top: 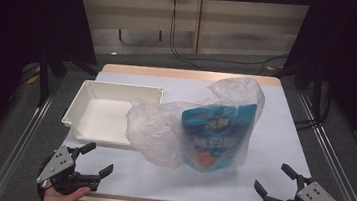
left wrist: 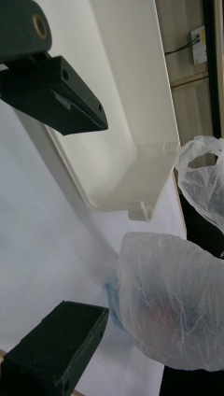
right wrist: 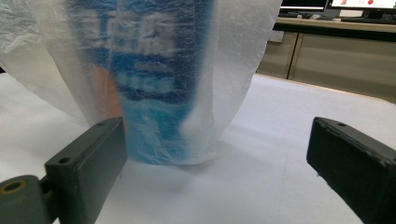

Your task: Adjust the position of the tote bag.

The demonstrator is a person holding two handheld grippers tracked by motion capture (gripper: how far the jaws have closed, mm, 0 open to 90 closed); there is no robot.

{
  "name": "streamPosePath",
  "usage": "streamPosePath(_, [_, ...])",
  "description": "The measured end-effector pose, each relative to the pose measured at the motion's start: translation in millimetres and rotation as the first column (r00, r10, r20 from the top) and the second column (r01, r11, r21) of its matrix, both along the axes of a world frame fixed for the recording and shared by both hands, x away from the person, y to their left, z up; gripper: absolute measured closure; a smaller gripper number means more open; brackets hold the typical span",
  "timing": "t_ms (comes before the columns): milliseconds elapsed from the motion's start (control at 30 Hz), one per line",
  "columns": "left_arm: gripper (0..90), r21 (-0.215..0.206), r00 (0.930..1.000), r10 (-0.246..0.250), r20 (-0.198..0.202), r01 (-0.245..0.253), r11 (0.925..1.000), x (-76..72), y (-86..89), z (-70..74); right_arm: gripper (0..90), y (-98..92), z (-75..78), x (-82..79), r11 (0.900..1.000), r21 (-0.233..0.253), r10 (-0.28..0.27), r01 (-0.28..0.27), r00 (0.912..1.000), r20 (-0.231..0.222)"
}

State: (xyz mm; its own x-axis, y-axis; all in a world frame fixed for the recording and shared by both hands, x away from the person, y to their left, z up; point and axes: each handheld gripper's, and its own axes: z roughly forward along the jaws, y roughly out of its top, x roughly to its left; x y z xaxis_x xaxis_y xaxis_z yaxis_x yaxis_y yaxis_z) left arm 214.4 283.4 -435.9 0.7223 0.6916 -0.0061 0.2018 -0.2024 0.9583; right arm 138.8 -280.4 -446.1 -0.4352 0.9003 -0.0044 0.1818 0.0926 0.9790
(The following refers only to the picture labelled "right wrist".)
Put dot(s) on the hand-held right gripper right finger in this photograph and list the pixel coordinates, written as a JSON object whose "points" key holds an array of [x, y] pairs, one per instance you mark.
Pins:
{"points": [[355, 161]]}

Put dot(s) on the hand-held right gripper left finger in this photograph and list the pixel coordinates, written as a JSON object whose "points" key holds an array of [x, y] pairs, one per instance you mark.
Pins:
{"points": [[90, 161]]}

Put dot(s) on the blue food pouch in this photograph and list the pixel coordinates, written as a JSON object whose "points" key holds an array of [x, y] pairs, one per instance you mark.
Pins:
{"points": [[149, 93]]}

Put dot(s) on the translucent white plastic bag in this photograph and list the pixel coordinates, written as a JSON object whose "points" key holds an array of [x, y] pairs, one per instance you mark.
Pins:
{"points": [[243, 46]]}

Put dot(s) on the beige cabinet desk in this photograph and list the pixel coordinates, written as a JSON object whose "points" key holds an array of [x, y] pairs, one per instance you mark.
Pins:
{"points": [[342, 59]]}

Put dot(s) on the black keyboard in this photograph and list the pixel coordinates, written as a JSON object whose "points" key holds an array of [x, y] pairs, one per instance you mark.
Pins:
{"points": [[367, 20]]}

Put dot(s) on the lit computer monitor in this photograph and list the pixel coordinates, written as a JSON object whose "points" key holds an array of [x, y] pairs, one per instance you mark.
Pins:
{"points": [[364, 3]]}

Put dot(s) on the dark computer monitor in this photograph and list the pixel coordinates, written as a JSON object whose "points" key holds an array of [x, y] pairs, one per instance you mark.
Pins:
{"points": [[303, 3]]}

